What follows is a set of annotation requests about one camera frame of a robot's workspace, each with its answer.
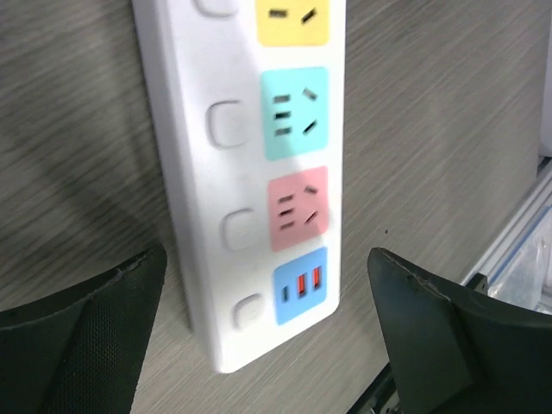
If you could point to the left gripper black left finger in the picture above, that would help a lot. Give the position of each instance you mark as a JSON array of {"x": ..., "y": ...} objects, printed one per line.
[{"x": 81, "y": 350}]

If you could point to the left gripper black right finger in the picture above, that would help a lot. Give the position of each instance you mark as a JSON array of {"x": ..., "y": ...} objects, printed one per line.
[{"x": 455, "y": 350}]

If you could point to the white power strip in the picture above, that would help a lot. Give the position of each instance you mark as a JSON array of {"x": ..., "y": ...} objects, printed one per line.
[{"x": 247, "y": 99}]

